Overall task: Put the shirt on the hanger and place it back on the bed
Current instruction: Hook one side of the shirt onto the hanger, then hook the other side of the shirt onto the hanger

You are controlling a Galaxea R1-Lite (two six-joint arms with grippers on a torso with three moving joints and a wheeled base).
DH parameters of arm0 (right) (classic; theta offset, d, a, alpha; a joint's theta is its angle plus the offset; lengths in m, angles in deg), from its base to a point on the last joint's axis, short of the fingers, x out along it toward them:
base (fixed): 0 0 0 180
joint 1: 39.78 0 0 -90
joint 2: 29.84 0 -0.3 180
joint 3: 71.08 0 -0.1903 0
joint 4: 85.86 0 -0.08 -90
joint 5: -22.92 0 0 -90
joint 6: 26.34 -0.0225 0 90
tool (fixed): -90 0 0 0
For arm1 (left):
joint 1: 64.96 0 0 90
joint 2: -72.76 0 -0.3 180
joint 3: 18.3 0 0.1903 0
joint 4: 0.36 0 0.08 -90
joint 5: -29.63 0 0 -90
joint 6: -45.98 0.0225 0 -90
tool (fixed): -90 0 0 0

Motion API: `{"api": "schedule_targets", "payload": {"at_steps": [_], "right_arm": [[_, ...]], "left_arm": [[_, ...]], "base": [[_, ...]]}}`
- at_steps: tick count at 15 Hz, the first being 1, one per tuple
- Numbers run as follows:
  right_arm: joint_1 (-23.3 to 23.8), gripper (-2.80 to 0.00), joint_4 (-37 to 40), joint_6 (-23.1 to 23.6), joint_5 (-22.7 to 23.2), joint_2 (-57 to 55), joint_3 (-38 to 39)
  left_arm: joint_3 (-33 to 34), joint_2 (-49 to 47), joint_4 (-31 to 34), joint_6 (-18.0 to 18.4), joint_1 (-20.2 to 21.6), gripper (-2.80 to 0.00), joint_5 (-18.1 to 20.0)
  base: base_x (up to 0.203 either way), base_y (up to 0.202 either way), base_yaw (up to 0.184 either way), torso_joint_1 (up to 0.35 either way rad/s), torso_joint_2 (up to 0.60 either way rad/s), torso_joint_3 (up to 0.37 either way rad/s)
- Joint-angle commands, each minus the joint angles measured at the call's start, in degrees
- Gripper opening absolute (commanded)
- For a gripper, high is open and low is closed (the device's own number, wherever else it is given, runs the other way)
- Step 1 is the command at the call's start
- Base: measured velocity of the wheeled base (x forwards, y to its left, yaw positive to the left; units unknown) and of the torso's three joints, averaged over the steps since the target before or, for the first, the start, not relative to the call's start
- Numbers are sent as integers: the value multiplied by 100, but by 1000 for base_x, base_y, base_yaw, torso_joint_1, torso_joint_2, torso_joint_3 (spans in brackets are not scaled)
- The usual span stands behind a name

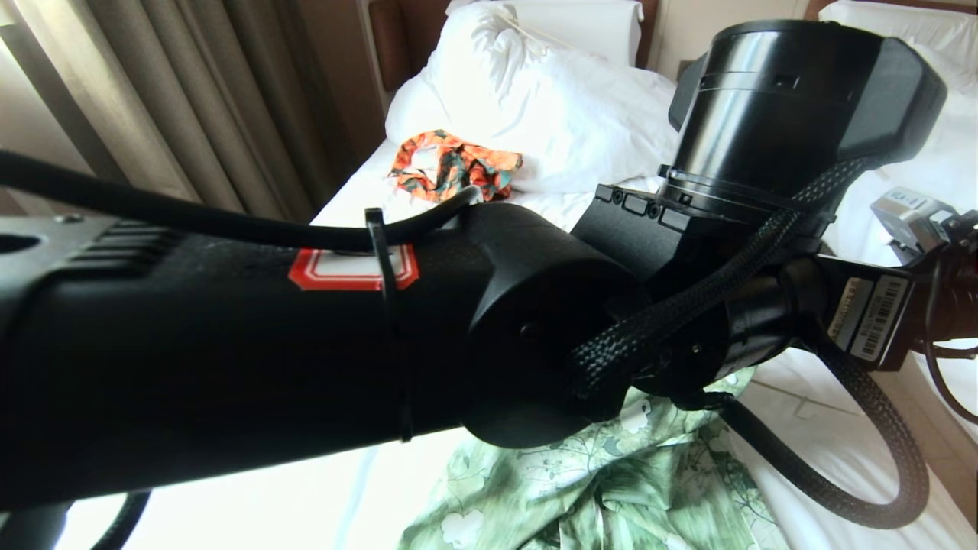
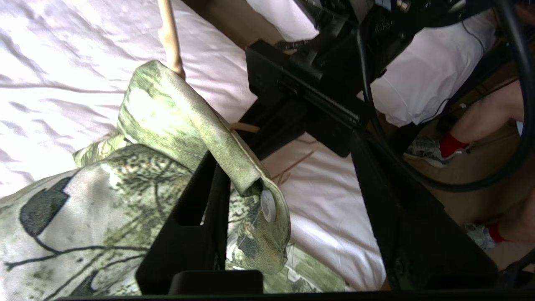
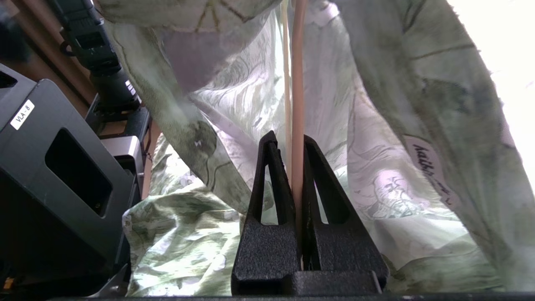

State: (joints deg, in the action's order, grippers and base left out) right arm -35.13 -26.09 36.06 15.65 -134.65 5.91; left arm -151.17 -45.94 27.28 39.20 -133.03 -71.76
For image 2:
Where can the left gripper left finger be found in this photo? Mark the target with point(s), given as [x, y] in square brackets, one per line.
[196, 242]

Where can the white pillow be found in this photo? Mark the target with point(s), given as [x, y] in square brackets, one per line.
[422, 79]

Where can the person's legs red socks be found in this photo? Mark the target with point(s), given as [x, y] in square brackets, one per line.
[485, 119]

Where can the green camouflage print shirt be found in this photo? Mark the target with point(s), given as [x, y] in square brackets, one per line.
[125, 200]

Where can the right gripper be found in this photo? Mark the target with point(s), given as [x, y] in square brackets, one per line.
[301, 90]

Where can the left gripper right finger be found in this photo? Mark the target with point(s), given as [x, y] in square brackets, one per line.
[422, 242]

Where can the wooden clothes hanger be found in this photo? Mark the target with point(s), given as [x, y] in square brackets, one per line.
[170, 37]

